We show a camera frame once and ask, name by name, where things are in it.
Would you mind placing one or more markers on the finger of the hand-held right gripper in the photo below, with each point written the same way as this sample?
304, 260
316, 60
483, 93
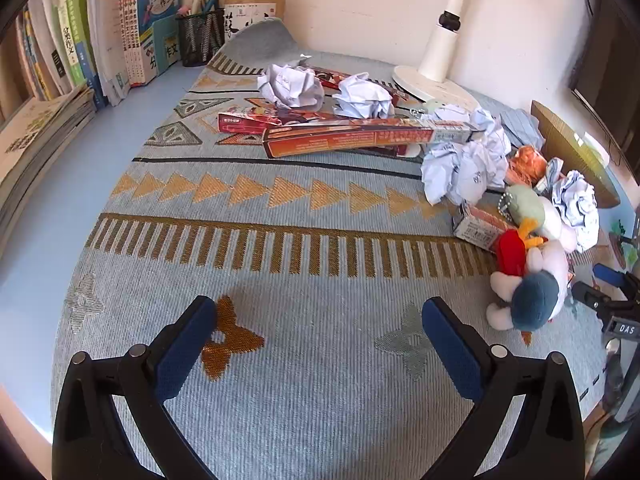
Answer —
592, 296
607, 274

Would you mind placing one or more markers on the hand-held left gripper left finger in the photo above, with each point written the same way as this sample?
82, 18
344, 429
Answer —
185, 352

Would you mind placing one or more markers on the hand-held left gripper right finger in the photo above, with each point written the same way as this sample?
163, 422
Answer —
450, 355

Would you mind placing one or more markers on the white round plush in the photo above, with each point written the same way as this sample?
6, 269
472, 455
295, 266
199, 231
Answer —
557, 225

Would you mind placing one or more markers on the brown ribbed bowl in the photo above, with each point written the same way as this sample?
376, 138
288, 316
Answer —
570, 155

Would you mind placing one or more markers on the orange small carton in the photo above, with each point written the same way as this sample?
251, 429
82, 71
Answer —
477, 227

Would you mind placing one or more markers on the orange packet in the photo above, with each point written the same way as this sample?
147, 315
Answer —
525, 165

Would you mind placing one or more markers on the blue checked cloth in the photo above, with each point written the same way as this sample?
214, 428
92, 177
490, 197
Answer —
522, 127

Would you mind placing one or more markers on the red and white long box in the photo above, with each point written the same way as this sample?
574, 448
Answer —
350, 140

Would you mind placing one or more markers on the white and blue plush bird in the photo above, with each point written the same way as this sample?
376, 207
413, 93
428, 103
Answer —
535, 290

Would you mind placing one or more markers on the patterned woven table mat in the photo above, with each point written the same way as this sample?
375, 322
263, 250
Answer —
300, 260

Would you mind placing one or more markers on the stack of flat booklets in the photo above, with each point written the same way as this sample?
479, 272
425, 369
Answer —
35, 150

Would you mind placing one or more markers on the white desk lamp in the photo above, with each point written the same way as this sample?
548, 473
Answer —
440, 40

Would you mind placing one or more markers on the teal bookend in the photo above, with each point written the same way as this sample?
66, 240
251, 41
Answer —
167, 50

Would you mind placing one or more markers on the black mesh pen holder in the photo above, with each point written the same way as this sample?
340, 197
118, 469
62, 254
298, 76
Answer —
201, 40

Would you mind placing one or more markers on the row of upright books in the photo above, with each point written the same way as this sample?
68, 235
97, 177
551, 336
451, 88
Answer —
100, 35

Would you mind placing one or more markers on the brown stationery box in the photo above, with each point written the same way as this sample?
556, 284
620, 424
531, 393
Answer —
255, 15

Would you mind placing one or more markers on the grey pen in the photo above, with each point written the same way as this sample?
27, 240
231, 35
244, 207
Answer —
199, 1

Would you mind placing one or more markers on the black wall television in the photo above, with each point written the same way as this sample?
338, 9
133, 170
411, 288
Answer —
610, 70

